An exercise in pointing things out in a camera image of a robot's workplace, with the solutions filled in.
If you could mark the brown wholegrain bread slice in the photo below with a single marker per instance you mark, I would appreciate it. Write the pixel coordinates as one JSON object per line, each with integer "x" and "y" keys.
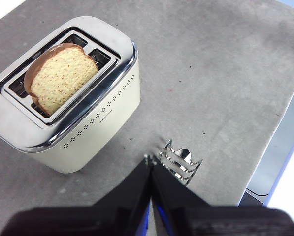
{"x": 63, "y": 78}

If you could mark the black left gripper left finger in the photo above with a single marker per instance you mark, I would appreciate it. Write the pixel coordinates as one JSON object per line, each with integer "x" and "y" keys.
{"x": 107, "y": 216}

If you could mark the cream toaster with chrome top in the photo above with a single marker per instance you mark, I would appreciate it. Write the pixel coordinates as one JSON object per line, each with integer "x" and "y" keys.
{"x": 95, "y": 132}

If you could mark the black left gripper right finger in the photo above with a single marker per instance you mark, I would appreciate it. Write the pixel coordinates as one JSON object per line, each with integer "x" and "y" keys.
{"x": 201, "y": 218}

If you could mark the shiny metal toast rack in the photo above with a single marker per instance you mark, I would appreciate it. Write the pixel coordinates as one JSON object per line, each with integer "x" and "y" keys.
{"x": 178, "y": 169}

